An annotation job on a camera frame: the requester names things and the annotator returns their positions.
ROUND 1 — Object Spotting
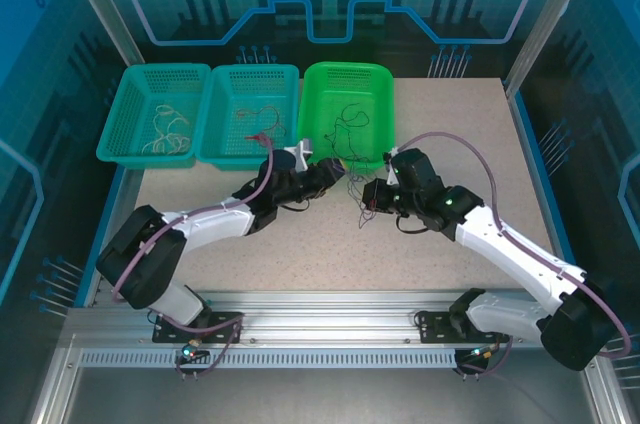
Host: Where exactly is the thin white cable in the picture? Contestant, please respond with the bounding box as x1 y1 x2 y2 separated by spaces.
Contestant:
141 102 195 156

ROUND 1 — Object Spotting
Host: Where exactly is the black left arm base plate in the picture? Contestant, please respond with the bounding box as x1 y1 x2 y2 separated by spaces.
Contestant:
151 311 247 345

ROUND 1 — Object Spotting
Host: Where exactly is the teal plastic basket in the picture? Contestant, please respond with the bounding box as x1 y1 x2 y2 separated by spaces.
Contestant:
195 63 301 173
96 62 213 170

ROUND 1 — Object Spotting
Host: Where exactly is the aluminium mounting rail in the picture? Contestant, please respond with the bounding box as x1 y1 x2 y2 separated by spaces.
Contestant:
66 287 594 351

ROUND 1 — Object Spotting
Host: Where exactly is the thin dark cable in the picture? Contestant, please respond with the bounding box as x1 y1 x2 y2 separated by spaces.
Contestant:
321 101 377 171

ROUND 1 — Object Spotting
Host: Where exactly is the slotted grey cable duct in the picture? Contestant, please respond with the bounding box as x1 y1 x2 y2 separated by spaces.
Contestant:
78 347 459 371

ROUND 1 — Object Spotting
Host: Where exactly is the thin blue-purple cable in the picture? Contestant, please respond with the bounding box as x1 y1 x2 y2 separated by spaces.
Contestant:
343 163 384 231

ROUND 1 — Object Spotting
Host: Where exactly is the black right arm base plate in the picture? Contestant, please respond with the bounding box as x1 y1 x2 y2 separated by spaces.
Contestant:
416 310 481 345

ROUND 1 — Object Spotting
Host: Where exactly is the bright green plastic basket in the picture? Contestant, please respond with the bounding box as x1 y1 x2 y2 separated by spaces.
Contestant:
297 61 399 176

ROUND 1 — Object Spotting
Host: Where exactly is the thin red cable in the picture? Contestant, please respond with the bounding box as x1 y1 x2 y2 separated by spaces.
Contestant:
236 103 295 143

